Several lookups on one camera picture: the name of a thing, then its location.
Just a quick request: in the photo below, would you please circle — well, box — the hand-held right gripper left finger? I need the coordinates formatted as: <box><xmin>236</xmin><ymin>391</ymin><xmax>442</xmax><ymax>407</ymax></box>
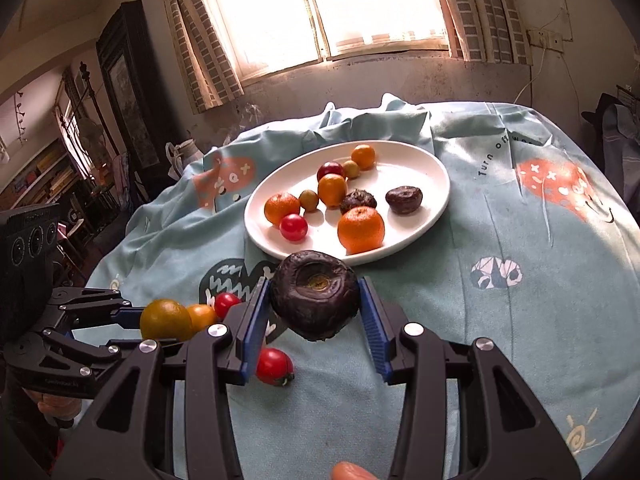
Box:
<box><xmin>50</xmin><ymin>277</ymin><xmax>273</xmax><ymax>480</ymax></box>

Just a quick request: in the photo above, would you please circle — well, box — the light blue printed tablecloth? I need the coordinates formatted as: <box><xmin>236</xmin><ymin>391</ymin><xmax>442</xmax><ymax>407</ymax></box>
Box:
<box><xmin>85</xmin><ymin>92</ymin><xmax>640</xmax><ymax>480</ymax></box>

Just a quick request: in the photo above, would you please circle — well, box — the person's left hand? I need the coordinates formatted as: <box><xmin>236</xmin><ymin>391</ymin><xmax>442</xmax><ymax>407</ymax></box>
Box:
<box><xmin>36</xmin><ymin>394</ymin><xmax>85</xmax><ymax>430</ymax></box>

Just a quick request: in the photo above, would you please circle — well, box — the dark red plum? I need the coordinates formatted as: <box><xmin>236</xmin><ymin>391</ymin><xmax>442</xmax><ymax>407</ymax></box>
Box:
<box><xmin>317</xmin><ymin>161</ymin><xmax>346</xmax><ymax>183</ymax></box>

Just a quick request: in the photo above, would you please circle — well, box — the dark brown water chestnut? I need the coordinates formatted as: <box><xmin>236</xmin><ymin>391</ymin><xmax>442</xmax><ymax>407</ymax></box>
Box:
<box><xmin>385</xmin><ymin>186</ymin><xmax>424</xmax><ymax>215</ymax></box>
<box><xmin>340</xmin><ymin>189</ymin><xmax>378</xmax><ymax>216</ymax></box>
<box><xmin>270</xmin><ymin>250</ymin><xmax>362</xmax><ymax>342</ymax></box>

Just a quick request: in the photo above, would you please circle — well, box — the dark framed cabinet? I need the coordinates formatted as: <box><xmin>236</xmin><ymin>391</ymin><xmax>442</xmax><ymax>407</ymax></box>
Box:
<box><xmin>96</xmin><ymin>0</ymin><xmax>177</xmax><ymax>191</ymax></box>

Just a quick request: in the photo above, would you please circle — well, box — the white plate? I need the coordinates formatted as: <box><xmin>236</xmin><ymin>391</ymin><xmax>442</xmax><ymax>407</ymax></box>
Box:
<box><xmin>244</xmin><ymin>140</ymin><xmax>452</xmax><ymax>267</ymax></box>

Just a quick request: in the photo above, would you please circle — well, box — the grey checked curtain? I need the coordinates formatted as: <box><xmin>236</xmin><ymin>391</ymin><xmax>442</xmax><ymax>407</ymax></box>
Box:
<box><xmin>160</xmin><ymin>0</ymin><xmax>246</xmax><ymax>113</ymax></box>
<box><xmin>430</xmin><ymin>0</ymin><xmax>533</xmax><ymax>66</ymax></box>

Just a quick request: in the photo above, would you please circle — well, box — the red cherry tomato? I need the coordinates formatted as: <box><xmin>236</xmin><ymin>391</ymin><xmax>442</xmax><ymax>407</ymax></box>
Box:
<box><xmin>256</xmin><ymin>347</ymin><xmax>295</xmax><ymax>387</ymax></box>
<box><xmin>279</xmin><ymin>213</ymin><xmax>308</xmax><ymax>242</ymax></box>
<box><xmin>214</xmin><ymin>292</ymin><xmax>242</xmax><ymax>318</ymax></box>

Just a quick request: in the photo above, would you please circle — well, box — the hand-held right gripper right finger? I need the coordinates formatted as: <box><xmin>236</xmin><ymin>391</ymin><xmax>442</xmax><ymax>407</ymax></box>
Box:
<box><xmin>356</xmin><ymin>276</ymin><xmax>583</xmax><ymax>480</ymax></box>

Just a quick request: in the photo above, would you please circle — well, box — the wooden bookshelf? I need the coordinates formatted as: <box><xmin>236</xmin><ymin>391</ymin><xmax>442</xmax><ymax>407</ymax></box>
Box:
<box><xmin>0</xmin><ymin>140</ymin><xmax>86</xmax><ymax>211</ymax></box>

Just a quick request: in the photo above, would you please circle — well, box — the white wall socket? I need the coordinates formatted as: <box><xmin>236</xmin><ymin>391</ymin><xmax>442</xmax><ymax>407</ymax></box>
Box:
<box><xmin>527</xmin><ymin>30</ymin><xmax>563</xmax><ymax>52</ymax></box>

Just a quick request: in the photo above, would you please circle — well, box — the bright window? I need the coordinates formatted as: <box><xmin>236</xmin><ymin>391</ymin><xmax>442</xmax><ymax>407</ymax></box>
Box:
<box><xmin>210</xmin><ymin>0</ymin><xmax>451</xmax><ymax>86</ymax></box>

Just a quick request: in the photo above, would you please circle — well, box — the standing fan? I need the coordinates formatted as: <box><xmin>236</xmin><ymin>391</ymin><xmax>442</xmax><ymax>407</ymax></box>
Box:
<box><xmin>75</xmin><ymin>117</ymin><xmax>108</xmax><ymax>171</ymax></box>

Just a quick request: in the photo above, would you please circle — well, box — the white plastic bag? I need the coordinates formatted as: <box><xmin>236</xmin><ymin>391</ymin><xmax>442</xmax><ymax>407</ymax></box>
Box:
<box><xmin>166</xmin><ymin>140</ymin><xmax>202</xmax><ymax>181</ymax></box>

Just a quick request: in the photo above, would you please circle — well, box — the large orange mandarin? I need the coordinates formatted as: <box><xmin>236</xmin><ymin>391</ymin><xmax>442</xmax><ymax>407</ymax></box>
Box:
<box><xmin>337</xmin><ymin>206</ymin><xmax>386</xmax><ymax>255</ymax></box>

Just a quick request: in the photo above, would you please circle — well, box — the white cable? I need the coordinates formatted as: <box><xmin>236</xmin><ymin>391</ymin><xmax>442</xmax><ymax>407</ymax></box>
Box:
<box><xmin>512</xmin><ymin>50</ymin><xmax>535</xmax><ymax>103</ymax></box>

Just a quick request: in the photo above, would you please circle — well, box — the person's right hand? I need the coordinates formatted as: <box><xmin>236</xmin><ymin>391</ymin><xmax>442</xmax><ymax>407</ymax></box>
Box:
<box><xmin>332</xmin><ymin>461</ymin><xmax>379</xmax><ymax>480</ymax></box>

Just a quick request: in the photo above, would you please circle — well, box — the small orange mandarin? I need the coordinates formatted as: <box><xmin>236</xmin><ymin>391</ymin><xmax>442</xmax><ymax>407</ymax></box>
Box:
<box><xmin>264</xmin><ymin>192</ymin><xmax>302</xmax><ymax>226</ymax></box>
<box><xmin>187</xmin><ymin>304</ymin><xmax>219</xmax><ymax>333</ymax></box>
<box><xmin>317</xmin><ymin>173</ymin><xmax>348</xmax><ymax>208</ymax></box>
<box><xmin>351</xmin><ymin>144</ymin><xmax>377</xmax><ymax>170</ymax></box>

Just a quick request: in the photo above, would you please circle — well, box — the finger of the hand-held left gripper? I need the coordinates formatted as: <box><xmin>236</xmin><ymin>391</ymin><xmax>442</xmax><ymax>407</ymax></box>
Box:
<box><xmin>22</xmin><ymin>327</ymin><xmax>143</xmax><ymax>377</ymax></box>
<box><xmin>47</xmin><ymin>286</ymin><xmax>147</xmax><ymax>332</ymax></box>

